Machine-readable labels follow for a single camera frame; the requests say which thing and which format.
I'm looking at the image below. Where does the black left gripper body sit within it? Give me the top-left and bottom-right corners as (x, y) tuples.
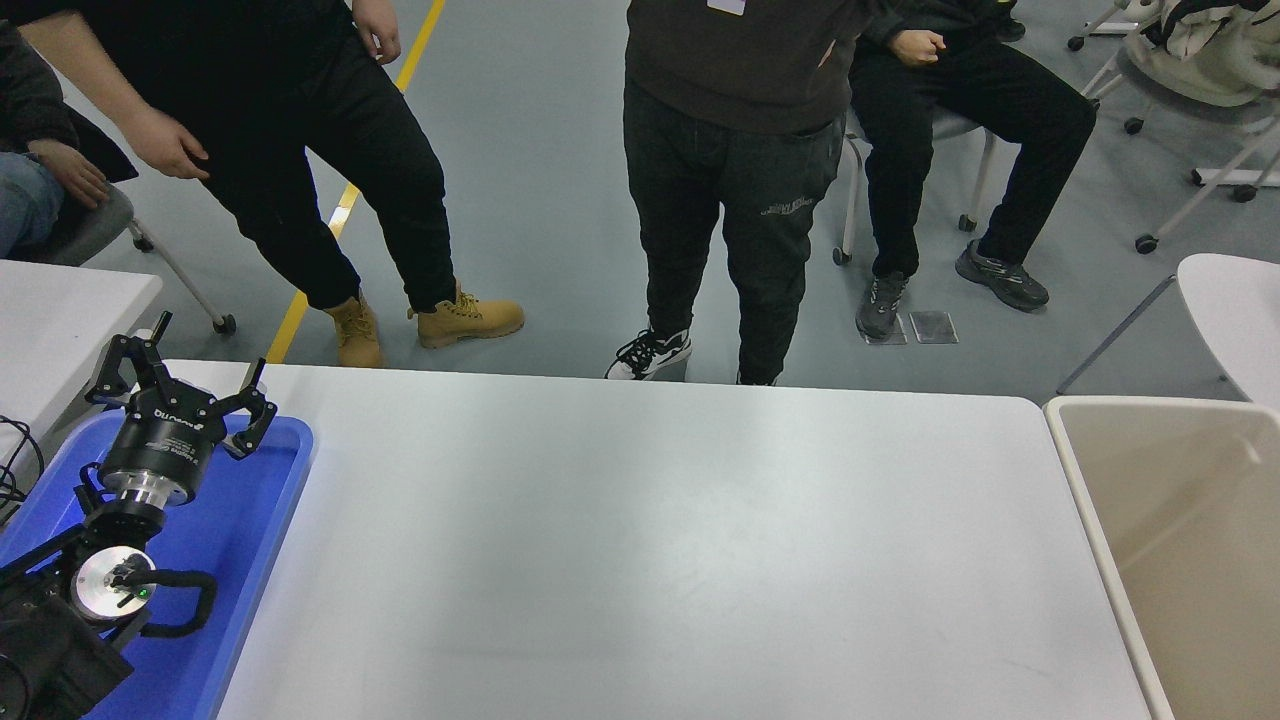
(98, 390), (225, 494)

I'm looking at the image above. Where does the seated person in black jacket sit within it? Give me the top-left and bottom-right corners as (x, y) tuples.
(0, 20), (139, 259)

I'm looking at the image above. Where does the person in tan boots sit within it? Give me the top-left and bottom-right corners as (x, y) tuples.
(0, 0), (526, 369)

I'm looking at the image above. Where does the person in black-white sneakers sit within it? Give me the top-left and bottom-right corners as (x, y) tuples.
(603, 0), (886, 387)

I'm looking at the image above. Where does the person's hand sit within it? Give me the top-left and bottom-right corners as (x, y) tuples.
(27, 138), (109, 210)

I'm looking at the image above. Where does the white wheeled chair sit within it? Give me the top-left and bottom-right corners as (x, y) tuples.
(1066, 0), (1280, 256)

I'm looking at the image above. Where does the person in grey sneakers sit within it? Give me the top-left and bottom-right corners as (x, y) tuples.
(848, 0), (1098, 341)

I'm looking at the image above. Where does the person's left hand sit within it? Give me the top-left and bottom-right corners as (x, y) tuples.
(352, 0), (403, 66)

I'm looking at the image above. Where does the cream coat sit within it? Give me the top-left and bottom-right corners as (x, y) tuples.
(1125, 0), (1280, 109)

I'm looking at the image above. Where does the grey-seat wheeled chair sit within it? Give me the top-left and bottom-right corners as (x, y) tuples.
(833, 105), (1001, 267)

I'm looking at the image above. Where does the black cable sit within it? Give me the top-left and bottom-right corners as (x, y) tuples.
(0, 415), (46, 526)

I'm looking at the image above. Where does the blue plastic tray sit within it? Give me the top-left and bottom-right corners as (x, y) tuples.
(0, 410), (316, 720)

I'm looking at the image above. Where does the grey wheeled chair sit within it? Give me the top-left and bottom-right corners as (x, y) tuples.
(40, 183), (238, 334)

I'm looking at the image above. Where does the person's right hand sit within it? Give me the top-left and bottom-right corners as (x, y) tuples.
(122, 105), (211, 182)
(888, 28), (948, 69)

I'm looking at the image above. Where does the white round table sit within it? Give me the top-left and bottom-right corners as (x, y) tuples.
(1057, 252), (1280, 411)

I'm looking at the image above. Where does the white side table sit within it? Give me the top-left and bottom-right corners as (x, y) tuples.
(0, 258), (164, 471)

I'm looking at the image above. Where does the large pale bin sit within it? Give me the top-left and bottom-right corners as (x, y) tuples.
(1043, 395), (1280, 720)

